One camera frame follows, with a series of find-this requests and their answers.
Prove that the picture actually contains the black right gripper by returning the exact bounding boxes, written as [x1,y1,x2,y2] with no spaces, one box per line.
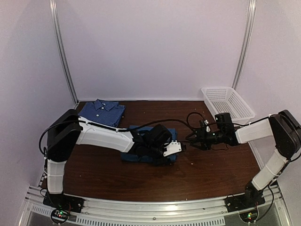
[186,128,225,151]

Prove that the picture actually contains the blue grey cloth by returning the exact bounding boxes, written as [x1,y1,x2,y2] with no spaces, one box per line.
[120,126,177,165]

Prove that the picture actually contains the blue checked shirt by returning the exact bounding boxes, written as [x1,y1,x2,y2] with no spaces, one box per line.
[79,99,126,127]

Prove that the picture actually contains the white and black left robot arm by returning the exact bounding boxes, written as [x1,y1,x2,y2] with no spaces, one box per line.
[43,109,174,209]

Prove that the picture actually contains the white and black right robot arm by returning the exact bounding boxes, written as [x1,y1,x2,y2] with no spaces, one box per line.
[185,110,301,208]

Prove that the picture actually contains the white plastic laundry basket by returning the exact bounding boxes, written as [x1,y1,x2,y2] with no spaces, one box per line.
[201,87,255,124]

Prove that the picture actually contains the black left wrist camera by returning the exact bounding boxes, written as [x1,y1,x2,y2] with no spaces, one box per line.
[146,124,172,148]

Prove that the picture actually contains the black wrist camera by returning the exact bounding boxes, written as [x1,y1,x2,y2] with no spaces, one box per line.
[214,113,234,133]
[146,124,172,148]

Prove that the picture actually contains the black right camera cable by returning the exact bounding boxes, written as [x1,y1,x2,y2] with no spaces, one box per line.
[186,112,206,132]

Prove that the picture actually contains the black camera cable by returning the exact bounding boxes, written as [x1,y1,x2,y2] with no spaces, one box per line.
[131,119,189,132]
[186,112,206,132]

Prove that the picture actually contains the black left camera cable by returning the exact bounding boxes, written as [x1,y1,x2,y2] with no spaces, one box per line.
[131,119,189,132]

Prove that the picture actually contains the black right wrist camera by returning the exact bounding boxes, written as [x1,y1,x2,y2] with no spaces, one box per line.
[214,113,234,133]

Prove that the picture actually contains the aluminium front rail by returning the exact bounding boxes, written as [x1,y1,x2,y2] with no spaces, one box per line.
[23,180,286,226]

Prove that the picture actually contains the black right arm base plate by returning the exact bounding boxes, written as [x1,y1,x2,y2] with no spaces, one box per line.
[224,194,265,212]

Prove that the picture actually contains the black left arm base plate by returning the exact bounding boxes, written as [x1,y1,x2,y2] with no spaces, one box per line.
[43,194,84,213]

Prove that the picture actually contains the right aluminium frame post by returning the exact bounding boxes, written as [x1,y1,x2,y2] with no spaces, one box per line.
[232,0,256,89]

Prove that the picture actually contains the aluminium frame post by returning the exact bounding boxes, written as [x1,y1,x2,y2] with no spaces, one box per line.
[232,0,256,89]
[49,0,78,105]

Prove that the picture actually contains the left aluminium frame post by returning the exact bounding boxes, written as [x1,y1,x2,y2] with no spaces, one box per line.
[49,0,78,105]

